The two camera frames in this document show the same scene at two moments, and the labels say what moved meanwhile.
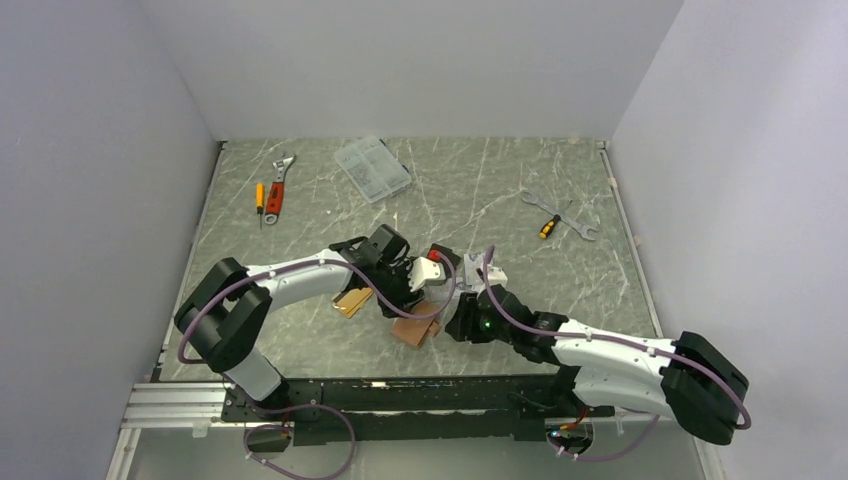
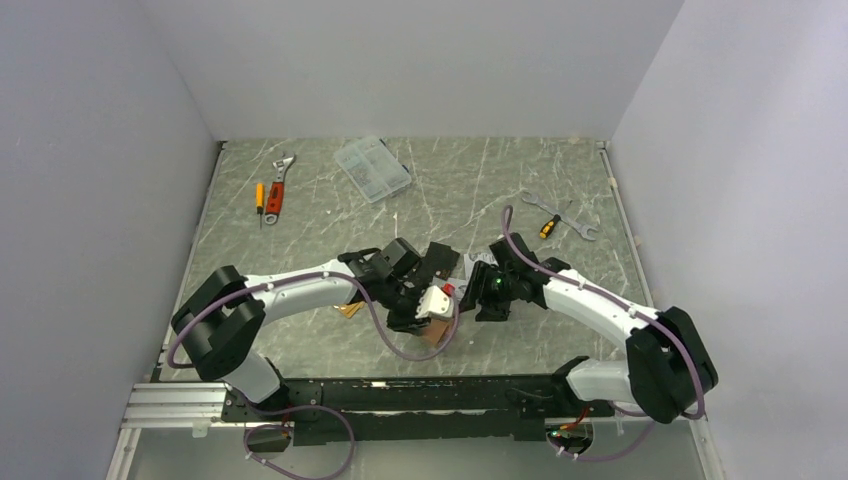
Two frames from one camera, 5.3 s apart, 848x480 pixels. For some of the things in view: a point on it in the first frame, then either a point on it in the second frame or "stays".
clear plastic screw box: (374, 168) stays
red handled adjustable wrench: (277, 190) stays
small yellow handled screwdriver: (260, 200) stays
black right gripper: (463, 323) to (477, 293)
